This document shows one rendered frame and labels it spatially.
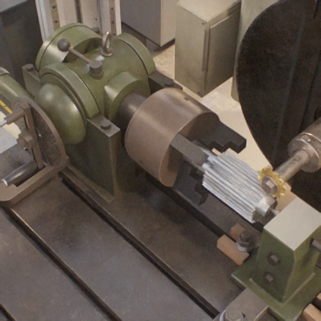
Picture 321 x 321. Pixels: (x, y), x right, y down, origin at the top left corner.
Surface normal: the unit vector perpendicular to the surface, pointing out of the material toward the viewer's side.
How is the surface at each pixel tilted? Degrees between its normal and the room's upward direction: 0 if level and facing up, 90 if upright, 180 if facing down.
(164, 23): 90
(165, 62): 0
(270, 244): 90
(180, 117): 9
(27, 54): 90
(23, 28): 90
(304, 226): 0
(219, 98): 0
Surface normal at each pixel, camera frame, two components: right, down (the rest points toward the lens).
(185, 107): 0.11, -0.73
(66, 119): 0.01, 0.39
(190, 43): -0.72, 0.53
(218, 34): 0.70, 0.55
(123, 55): 0.25, -0.42
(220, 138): -0.06, -0.61
